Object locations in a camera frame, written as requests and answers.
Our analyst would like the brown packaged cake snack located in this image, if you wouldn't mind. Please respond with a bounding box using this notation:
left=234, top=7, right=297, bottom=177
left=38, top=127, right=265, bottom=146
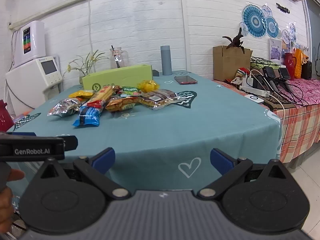
left=139, top=89, right=179, bottom=110

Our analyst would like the person's left hand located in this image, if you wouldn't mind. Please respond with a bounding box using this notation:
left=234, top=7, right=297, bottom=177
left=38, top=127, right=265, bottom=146
left=0, top=169, right=24, bottom=233

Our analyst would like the red kettle at left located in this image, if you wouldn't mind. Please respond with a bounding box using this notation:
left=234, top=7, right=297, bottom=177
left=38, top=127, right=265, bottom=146
left=0, top=99, right=14, bottom=132

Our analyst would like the blue wrapped snack bar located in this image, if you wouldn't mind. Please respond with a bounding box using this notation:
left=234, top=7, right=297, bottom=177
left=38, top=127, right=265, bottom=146
left=73, top=106, right=102, bottom=127

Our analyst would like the teal patterned tablecloth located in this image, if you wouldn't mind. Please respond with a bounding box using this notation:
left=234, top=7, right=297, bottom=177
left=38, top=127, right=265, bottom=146
left=18, top=76, right=282, bottom=192

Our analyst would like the orange biscuit snack pack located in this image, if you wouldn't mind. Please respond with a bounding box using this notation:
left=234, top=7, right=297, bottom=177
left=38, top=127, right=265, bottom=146
left=105, top=96, right=139, bottom=112

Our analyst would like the orange striped wafer pack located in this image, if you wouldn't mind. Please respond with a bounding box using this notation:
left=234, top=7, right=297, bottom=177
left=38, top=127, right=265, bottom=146
left=87, top=86, right=113, bottom=109

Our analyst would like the white water dispenser machine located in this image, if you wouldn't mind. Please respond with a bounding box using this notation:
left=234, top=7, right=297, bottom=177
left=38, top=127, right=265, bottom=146
left=5, top=56, right=62, bottom=115

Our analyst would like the yellow snack packet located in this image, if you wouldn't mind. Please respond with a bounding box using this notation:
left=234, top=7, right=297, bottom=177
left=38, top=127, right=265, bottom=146
left=68, top=90, right=95, bottom=99

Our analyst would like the green candy packet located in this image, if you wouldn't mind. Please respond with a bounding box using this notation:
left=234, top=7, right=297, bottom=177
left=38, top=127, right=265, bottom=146
left=122, top=86, right=142, bottom=96

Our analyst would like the white power strip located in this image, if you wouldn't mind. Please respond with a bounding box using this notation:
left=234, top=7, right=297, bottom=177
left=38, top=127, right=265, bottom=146
left=239, top=85, right=270, bottom=97

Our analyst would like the plaid red tablecloth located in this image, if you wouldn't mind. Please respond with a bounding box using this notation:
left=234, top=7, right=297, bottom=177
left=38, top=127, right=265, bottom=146
left=212, top=78, right=320, bottom=163

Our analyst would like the yellow wrapped round snack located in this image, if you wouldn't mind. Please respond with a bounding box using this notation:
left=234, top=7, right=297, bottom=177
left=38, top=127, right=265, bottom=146
left=137, top=80, right=160, bottom=93

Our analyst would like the green cardboard box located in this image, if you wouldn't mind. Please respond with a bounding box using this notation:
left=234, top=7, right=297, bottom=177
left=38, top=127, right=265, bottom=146
left=82, top=64, right=153, bottom=92

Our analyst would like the red-cased smartphone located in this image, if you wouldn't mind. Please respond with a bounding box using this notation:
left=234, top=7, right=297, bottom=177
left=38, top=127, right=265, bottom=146
left=174, top=75, right=197, bottom=85

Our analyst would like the potted orchid plant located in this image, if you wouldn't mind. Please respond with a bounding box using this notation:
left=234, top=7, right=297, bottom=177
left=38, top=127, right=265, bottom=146
left=62, top=50, right=110, bottom=84

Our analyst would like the brown cardboard box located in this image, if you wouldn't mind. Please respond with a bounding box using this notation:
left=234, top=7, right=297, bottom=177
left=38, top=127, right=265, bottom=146
left=213, top=46, right=253, bottom=81

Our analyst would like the small black box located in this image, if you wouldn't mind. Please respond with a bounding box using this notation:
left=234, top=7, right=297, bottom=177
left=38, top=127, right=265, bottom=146
left=152, top=69, right=159, bottom=76

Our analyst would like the glass pitcher with straw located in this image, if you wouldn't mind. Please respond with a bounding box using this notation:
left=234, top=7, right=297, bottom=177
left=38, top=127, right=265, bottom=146
left=110, top=46, right=129, bottom=69

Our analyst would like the pink floral cloth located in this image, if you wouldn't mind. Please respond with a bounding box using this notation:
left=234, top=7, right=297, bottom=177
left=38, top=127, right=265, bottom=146
left=285, top=79, right=320, bottom=106

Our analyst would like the red thermos jug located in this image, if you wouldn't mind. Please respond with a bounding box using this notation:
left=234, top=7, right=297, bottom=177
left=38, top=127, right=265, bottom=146
left=284, top=53, right=297, bottom=80

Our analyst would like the dark red dried plant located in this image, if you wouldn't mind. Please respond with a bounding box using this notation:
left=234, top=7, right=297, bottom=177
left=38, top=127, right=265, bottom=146
left=223, top=27, right=245, bottom=54

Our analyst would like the grey cylindrical bottle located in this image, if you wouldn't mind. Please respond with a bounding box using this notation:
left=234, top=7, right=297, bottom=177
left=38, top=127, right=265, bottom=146
left=161, top=46, right=172, bottom=75

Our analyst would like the blue round paper fan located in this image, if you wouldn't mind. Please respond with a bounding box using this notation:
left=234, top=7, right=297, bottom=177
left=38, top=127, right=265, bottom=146
left=242, top=4, right=267, bottom=38

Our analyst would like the white wall water purifier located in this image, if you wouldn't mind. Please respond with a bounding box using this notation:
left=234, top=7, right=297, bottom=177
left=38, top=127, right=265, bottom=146
left=13, top=21, right=46, bottom=68

